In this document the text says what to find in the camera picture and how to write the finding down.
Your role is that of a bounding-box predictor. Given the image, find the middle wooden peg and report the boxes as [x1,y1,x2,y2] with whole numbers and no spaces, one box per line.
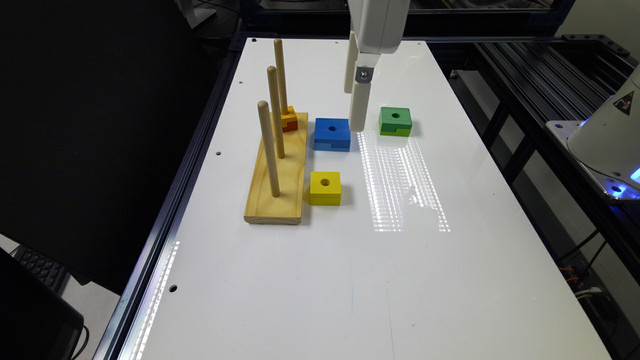
[267,66,285,159]

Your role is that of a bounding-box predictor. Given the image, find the blue wooden block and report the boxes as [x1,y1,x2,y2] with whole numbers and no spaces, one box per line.
[313,118,351,152]

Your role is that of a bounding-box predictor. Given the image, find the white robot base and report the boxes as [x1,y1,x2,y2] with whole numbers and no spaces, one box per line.
[546,70,639,202]

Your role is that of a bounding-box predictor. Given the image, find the black keyboard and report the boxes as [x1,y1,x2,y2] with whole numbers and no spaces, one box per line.
[12,245,70,295]

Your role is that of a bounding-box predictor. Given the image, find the yellow wooden block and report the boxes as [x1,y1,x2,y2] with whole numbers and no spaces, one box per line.
[309,172,342,206]

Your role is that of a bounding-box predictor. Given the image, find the orange and yellow block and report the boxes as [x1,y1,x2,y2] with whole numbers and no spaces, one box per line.
[281,106,298,132]

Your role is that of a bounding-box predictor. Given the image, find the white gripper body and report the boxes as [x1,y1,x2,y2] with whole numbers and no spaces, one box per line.
[347,0,410,54]

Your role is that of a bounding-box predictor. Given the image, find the green wooden block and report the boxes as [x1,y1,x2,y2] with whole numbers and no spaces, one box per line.
[378,107,413,137]

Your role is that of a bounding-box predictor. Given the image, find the front wooden peg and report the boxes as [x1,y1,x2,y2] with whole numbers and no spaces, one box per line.
[257,100,280,197]

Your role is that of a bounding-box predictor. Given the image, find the black aluminium frame rails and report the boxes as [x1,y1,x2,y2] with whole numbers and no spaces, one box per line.
[434,39,639,279]

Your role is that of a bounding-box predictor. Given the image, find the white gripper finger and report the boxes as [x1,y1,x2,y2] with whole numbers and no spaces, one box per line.
[349,53,379,132]
[344,30,358,94]

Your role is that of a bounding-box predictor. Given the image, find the rear wooden peg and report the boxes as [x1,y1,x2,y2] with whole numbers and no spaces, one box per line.
[274,38,289,115]

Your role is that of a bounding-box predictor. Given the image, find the wooden peg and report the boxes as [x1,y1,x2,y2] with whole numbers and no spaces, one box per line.
[274,38,289,115]
[267,66,285,159]
[257,100,280,197]

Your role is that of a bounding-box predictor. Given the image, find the black monitor corner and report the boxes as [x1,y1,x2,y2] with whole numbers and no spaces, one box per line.
[1,252,84,360]

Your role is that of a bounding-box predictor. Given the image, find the wooden peg base board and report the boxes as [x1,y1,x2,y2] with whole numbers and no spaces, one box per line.
[244,112,308,225]

